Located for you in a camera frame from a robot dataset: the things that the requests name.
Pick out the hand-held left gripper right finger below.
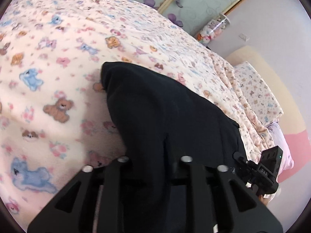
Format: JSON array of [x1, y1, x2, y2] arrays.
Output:
[[169, 156, 284, 233]]

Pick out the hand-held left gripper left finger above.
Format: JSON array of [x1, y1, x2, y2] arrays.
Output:
[[27, 156, 147, 233]]

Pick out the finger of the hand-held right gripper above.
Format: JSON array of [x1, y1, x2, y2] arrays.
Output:
[[233, 152, 258, 183]]

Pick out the black pants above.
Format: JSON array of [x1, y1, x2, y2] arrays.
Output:
[[100, 62, 246, 233]]

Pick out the person's right hand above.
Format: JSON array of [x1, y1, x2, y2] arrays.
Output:
[[250, 184, 271, 202]]

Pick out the lavender pillow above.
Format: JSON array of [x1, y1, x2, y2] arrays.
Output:
[[266, 122, 295, 176]]

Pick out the bear print pillow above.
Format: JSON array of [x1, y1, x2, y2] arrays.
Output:
[[233, 61, 284, 127]]

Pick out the beige headboard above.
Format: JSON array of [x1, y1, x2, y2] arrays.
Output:
[[225, 46, 311, 137]]

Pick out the bear print fleece blanket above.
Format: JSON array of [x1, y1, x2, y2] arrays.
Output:
[[0, 0, 275, 229]]

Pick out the clear container of plush toys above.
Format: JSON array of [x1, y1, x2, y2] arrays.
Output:
[[196, 14, 230, 47]]

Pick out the flower print sliding wardrobe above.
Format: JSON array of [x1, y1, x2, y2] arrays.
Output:
[[86, 0, 253, 39]]

